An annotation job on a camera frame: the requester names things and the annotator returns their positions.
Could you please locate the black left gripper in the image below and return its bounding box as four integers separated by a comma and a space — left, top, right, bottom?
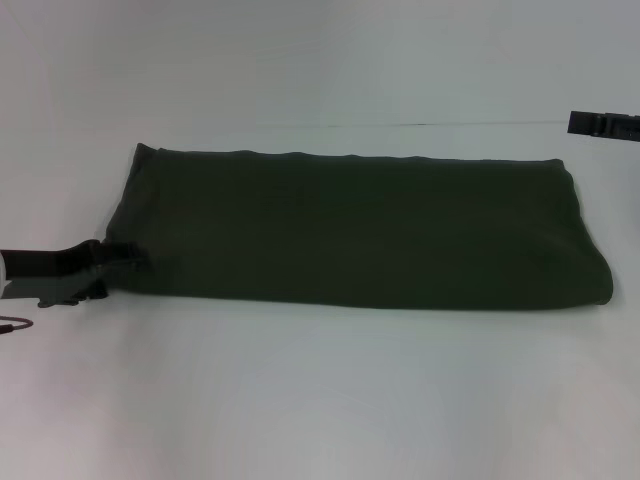
3, 239, 152, 310

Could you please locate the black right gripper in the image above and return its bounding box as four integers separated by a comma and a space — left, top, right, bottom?
567, 110, 640, 143

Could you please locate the dark green FREE t-shirt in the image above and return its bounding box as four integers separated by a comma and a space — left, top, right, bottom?
101, 142, 616, 310

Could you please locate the left arm cable with plug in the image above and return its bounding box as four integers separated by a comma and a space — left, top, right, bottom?
0, 314, 36, 336

